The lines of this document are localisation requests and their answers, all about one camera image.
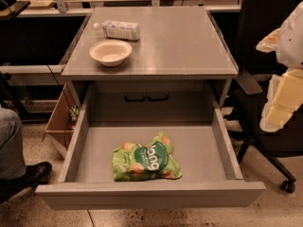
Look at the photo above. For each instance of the green rice chip bag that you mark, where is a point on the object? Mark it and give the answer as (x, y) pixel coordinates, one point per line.
(133, 162)

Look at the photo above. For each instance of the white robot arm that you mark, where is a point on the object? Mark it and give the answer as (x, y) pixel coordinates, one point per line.
(289, 43)

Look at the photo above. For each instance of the open grey top drawer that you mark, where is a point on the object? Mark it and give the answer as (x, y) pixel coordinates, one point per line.
(211, 175)

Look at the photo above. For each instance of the grey cabinet with counter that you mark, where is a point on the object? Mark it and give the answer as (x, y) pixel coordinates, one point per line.
(179, 52)

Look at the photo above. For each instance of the black office chair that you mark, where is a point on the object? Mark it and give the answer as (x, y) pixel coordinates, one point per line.
(249, 90)

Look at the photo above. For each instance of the white paper bowl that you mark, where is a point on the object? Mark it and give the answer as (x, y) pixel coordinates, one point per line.
(110, 52)

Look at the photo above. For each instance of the clear plastic water bottle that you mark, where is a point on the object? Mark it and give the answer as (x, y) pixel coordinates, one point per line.
(119, 30)

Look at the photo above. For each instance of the brown cardboard box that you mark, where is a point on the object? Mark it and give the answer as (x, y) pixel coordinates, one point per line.
(61, 124)

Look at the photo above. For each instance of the black leather shoe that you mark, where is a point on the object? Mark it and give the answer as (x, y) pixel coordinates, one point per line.
(34, 176)

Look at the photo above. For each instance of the person's leg in jeans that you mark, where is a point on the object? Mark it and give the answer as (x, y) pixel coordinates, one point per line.
(12, 163)

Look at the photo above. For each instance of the black lower drawer handle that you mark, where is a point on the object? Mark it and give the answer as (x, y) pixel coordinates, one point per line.
(143, 96)

